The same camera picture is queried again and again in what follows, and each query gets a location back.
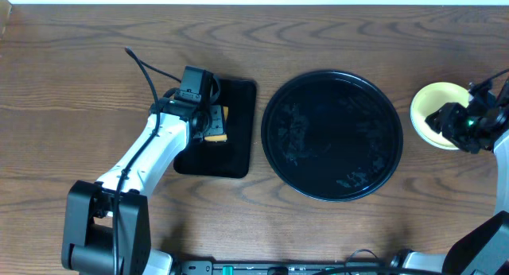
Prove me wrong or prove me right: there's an orange yellow sponge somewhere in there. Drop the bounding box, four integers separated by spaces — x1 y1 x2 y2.
204 106 229 142

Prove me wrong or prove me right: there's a yellow plate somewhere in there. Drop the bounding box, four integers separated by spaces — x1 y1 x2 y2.
410 82 470 150

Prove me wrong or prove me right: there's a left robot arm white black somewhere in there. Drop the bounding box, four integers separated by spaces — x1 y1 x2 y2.
61 113 191 274

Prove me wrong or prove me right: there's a black rectangular tray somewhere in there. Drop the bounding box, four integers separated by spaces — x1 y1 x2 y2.
173 79 257 178

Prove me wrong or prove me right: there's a black round tray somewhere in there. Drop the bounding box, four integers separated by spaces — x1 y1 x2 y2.
261 70 403 202

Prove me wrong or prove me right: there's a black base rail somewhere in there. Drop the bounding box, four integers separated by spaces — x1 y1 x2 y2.
169 254 387 275

